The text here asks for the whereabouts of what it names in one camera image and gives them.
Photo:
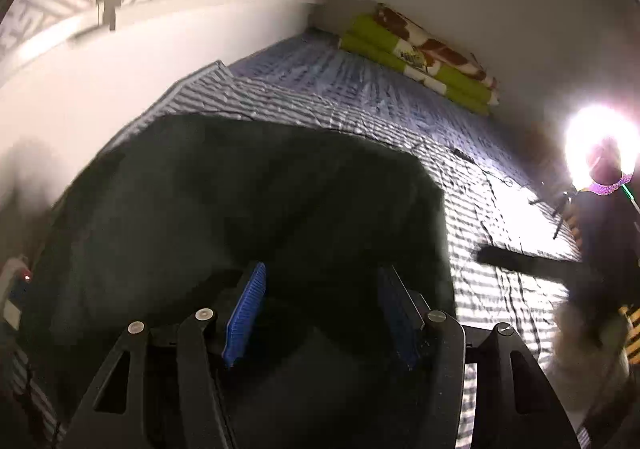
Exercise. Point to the green brown folded blanket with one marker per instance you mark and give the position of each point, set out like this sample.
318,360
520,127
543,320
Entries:
392,40

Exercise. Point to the bright round lamp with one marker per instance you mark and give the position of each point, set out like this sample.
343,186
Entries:
601,149

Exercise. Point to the black trousers with elastic waistband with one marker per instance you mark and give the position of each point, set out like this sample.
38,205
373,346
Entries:
125,320

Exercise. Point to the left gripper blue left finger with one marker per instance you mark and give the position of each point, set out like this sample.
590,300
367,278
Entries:
244,314

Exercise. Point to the gloved hand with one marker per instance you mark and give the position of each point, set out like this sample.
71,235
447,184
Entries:
588,366

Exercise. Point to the blue white striped quilt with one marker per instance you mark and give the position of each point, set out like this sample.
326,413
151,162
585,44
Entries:
489,373

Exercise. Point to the black light tripod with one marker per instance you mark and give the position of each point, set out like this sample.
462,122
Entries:
562,202

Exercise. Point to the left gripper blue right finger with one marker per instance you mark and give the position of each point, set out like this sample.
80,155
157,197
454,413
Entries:
401,314

